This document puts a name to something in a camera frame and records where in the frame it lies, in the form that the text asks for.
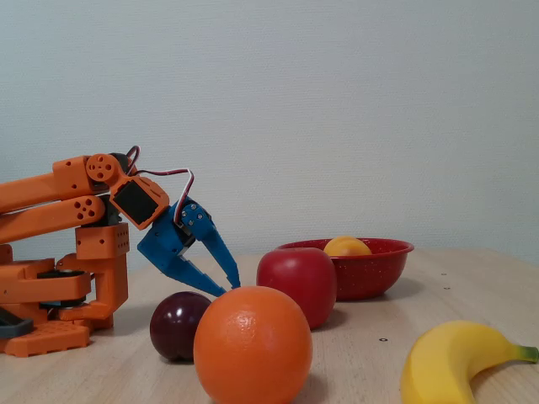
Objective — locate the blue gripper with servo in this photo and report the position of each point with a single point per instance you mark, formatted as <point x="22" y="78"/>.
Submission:
<point x="162" y="244"/>

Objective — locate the yellow orange toy peach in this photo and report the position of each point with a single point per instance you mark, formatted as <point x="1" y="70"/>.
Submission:
<point x="347" y="247"/>

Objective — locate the orange robot base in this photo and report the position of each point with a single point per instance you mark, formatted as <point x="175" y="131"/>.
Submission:
<point x="42" y="341"/>

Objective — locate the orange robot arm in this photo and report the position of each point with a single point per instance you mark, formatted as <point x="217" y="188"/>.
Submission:
<point x="42" y="189"/>

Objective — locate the red speckled bowl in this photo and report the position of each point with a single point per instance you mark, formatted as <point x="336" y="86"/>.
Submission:
<point x="370" y="273"/>

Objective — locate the dark purple toy plum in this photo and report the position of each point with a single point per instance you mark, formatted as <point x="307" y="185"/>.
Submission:
<point x="174" y="324"/>

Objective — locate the red toy apple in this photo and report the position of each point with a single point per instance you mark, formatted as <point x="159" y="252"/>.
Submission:
<point x="295" y="282"/>

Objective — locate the toy orange fruit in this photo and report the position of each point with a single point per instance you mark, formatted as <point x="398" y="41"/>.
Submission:
<point x="252" y="345"/>

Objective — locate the black table clamp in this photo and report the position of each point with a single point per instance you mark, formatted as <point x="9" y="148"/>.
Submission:
<point x="17" y="327"/>

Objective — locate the yellow toy banana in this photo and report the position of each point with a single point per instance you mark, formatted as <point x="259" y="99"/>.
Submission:
<point x="446" y="362"/>

